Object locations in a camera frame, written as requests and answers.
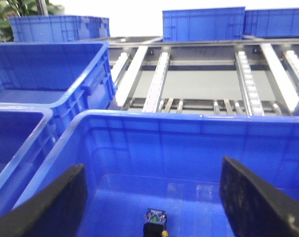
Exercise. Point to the roller conveyor rack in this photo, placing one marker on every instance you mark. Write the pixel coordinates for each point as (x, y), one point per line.
(252, 76)

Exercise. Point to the far blue crate centre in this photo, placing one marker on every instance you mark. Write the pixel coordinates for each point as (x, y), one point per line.
(203, 24)

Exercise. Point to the far blue crate right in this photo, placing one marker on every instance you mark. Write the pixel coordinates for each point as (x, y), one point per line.
(272, 23)

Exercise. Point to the blue bin behind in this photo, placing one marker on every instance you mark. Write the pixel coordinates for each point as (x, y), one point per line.
(68, 77)

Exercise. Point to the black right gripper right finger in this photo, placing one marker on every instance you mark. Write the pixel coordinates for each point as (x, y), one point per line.
(254, 207)

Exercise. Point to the green potted plant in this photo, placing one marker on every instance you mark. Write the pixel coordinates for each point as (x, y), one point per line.
(4, 17)

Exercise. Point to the push button in box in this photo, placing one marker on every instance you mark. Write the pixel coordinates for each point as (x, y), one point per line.
(155, 224)

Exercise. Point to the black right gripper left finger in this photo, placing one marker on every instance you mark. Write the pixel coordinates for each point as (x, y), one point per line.
(56, 211)

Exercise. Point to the distant blue crate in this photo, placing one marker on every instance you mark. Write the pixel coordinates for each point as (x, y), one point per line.
(59, 28)

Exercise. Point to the blue bin at left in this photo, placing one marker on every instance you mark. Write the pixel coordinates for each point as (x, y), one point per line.
(27, 135)

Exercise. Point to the blue bin with buttons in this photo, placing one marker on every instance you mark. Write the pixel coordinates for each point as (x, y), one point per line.
(171, 162)

